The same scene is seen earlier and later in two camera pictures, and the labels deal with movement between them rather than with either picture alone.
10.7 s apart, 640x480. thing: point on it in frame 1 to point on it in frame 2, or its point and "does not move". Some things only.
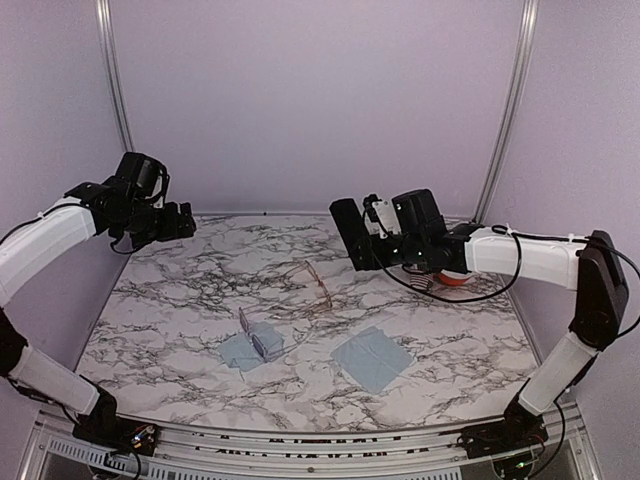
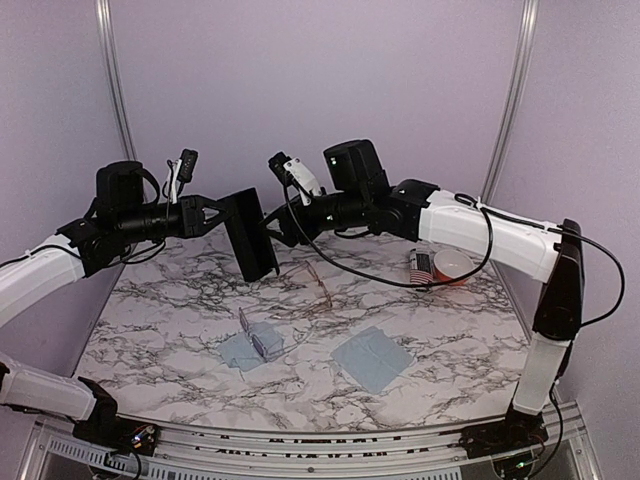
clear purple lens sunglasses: (257, 344) does not move
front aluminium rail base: (53, 452) does not move
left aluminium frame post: (105, 27) does not move
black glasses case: (351, 226) to (249, 237)
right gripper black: (370, 259) to (291, 236)
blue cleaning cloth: (372, 359) does not move
